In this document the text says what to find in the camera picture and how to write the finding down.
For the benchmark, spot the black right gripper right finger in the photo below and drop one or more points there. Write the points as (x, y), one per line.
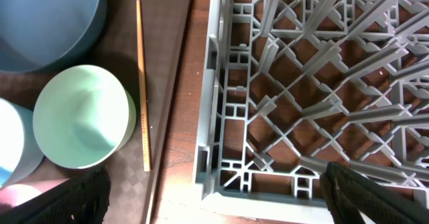
(348, 195)

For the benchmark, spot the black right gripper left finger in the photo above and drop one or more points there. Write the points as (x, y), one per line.
(82, 199)

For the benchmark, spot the small pink bowl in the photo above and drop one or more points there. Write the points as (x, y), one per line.
(17, 194)

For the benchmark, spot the light blue bowl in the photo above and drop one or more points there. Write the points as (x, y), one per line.
(20, 153)

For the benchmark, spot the mint green bowl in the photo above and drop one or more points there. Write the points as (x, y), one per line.
(82, 116)

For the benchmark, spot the grey dishwasher rack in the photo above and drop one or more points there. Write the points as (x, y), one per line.
(291, 85)

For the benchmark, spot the wooden chopstick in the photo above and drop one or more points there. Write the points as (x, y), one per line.
(142, 90)

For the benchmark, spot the dark blue plate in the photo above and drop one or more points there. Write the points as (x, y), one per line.
(43, 34)

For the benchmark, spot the brown plastic tray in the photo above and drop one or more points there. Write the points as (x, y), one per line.
(132, 189)

